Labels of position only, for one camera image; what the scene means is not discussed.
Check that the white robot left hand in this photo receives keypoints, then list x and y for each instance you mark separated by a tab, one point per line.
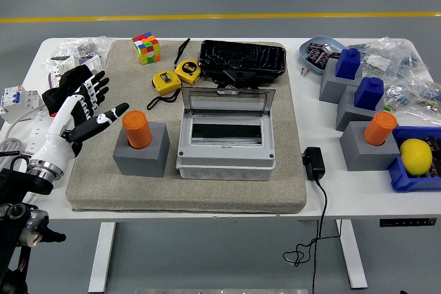
56	135

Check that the orange cylinder battery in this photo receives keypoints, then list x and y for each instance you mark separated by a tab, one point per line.
137	128
379	128

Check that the grey holder block round hole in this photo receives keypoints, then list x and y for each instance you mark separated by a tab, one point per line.
144	163

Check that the large colourful puzzle cube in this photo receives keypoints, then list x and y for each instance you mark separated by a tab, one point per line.
146	47

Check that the grey electrical junction box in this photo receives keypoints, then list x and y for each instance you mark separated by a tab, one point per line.
224	166

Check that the blue battery block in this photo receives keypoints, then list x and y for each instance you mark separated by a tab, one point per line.
348	63
369	93

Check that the white circuit breaker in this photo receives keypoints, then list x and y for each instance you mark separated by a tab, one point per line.
17	101

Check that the black cloth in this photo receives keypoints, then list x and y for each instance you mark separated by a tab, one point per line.
74	75

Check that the white purple packaged parts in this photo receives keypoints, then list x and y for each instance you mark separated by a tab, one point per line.
62	65

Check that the clear bag of small parts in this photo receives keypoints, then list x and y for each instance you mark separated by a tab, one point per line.
86	46
413	94
379	61

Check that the yellow tape measure square label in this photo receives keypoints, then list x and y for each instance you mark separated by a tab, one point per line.
166	82

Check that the white table leg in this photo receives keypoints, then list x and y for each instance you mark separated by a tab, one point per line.
101	256
353	256

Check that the yellow tape measure round label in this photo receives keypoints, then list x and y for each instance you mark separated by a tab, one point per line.
187	71

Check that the grey-brown fabric mat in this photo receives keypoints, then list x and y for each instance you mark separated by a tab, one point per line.
206	197

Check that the black plastic tray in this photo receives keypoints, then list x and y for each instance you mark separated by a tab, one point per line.
241	54

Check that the small metal screws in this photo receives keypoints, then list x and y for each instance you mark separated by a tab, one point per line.
304	71

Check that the black power adapter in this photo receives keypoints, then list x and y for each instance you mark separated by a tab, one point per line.
314	165

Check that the blue-grey dish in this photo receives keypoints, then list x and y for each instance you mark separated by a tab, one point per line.
305	56

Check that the dark printed snack packet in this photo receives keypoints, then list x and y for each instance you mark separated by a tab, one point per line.
314	47
318	58

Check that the brown silver small item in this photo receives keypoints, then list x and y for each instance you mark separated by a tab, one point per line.
331	50

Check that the small green connector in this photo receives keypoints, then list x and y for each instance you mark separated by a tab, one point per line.
388	107

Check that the blue plastic bin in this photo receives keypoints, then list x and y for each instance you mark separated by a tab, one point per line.
406	184

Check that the yellow lemon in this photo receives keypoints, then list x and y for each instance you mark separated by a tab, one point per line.
416	156

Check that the black desk control panel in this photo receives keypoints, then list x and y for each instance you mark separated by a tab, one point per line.
408	222

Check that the dark packets stack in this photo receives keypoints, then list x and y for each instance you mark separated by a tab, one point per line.
435	146

